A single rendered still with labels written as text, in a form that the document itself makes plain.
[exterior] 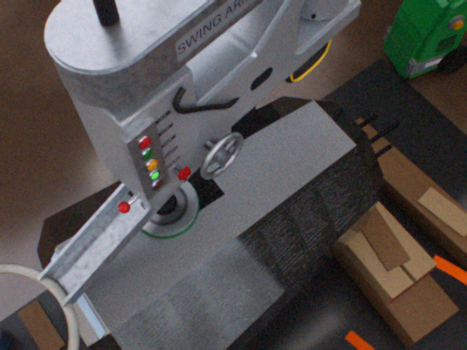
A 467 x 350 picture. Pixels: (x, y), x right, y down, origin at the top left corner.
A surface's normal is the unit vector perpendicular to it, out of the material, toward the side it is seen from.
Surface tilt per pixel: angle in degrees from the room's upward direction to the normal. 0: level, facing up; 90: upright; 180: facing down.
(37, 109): 0
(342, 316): 0
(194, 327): 45
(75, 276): 16
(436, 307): 0
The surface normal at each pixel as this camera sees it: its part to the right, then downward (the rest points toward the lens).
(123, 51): -0.04, -0.42
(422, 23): -0.89, 0.22
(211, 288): 0.41, 0.20
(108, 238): -0.23, -0.22
